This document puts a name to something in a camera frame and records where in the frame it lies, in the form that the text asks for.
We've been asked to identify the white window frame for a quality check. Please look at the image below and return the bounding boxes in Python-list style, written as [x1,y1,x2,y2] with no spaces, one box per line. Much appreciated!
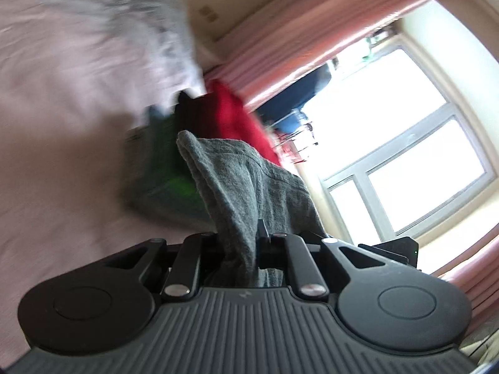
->
[318,36,496,241]

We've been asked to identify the wall power socket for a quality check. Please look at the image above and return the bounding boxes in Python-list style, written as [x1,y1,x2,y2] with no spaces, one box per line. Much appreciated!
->
[199,5,219,23]

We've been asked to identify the grey plaid shorts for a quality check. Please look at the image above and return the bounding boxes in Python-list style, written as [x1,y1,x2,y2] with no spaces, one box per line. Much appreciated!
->
[177,131,326,288]

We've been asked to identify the green folded garment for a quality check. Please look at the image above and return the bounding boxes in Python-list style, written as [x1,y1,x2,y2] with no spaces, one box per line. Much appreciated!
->
[145,106,205,216]

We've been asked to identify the grey folded clothes stack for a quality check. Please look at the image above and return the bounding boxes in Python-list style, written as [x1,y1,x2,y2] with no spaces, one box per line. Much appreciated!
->
[121,119,213,231]

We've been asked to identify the black folded garment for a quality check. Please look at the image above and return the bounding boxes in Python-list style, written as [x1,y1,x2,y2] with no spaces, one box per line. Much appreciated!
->
[174,90,214,138]

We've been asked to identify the red folded sweater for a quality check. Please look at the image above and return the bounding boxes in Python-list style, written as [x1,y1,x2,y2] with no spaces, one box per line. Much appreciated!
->
[191,80,281,166]

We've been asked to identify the pink curtain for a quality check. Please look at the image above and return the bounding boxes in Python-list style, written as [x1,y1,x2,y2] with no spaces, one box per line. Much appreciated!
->
[206,0,429,107]

